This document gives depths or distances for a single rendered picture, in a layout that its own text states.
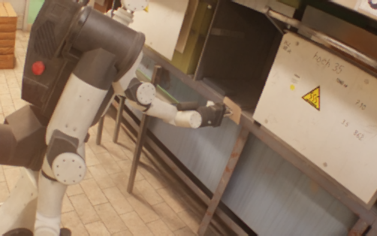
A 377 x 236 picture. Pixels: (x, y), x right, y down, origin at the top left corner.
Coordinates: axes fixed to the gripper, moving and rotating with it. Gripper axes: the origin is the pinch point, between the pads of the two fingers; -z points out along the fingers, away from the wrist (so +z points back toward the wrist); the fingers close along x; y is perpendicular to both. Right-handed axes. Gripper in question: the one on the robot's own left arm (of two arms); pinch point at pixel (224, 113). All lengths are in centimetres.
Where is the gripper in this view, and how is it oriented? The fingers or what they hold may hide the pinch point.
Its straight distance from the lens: 146.9
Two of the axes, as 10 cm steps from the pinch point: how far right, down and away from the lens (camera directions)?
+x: 2.8, -8.5, -4.4
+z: -7.3, 1.1, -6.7
